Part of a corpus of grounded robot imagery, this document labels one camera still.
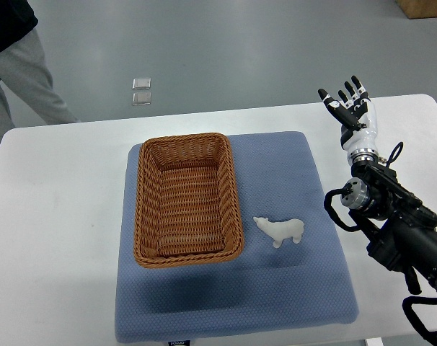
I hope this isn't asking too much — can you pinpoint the white bear figurine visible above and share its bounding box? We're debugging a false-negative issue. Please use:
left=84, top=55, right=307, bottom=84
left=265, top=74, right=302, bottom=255
left=252, top=216, right=304, bottom=249

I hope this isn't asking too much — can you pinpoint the wooden box corner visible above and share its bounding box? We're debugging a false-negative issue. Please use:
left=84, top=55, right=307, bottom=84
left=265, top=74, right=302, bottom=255
left=396, top=0, right=437, bottom=19

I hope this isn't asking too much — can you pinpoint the brown wicker basket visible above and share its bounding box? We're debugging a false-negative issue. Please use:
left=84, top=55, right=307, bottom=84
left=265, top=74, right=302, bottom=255
left=133, top=133, right=244, bottom=269

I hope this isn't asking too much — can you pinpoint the upper metal floor plate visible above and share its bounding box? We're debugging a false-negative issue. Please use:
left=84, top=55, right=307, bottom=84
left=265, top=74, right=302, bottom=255
left=132, top=77, right=151, bottom=90

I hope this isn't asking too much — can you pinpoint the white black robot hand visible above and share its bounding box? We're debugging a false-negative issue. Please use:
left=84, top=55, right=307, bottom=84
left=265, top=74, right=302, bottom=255
left=318, top=76, right=379, bottom=165

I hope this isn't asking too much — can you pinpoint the person in grey trousers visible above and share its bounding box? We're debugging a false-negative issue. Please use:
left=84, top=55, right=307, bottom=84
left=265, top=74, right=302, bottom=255
left=0, top=1, right=79, bottom=144

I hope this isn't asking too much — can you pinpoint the metal floor plate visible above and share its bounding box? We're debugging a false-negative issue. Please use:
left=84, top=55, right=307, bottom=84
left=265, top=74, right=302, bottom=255
left=132, top=77, right=151, bottom=90
left=132, top=92, right=151, bottom=106

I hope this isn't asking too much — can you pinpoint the blue padded mat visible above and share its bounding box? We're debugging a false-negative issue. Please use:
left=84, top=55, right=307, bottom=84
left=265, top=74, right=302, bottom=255
left=115, top=131, right=358, bottom=343

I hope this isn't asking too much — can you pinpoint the lower metal floor plate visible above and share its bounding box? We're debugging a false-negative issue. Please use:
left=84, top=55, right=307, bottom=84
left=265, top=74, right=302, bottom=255
left=132, top=92, right=151, bottom=106

